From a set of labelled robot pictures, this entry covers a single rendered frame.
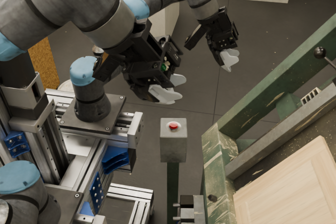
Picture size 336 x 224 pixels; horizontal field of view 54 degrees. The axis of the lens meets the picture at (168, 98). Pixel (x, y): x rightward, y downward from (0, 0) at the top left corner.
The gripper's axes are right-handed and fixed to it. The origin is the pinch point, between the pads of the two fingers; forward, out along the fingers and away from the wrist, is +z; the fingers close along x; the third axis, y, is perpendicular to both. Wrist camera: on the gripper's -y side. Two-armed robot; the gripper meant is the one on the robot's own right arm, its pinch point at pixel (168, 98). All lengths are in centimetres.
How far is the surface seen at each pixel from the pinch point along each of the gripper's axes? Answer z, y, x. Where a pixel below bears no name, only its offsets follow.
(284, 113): 69, 5, 34
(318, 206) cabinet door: 54, 20, -4
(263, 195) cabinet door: 65, 1, 0
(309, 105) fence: 54, 17, 28
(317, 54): 38, 21, 37
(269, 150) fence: 65, 2, 16
